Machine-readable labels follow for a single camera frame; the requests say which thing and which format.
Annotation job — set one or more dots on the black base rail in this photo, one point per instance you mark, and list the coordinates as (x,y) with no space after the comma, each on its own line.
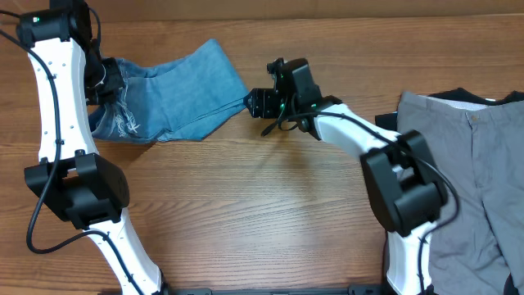
(357,289)

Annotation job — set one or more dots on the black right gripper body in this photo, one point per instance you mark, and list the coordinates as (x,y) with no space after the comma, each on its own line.
(272,105)

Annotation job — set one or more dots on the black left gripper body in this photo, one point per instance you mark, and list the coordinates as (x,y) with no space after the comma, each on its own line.
(104,80)

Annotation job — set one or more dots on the black garment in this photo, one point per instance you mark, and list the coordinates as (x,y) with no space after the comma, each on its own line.
(389,120)

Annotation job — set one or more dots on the light blue denim jeans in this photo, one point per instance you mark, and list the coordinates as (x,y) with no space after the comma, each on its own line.
(185,99)

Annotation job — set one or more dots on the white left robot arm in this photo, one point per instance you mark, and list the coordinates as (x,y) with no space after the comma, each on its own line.
(71,178)

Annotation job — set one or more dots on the grey garment pile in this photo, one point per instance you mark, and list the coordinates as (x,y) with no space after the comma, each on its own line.
(478,145)

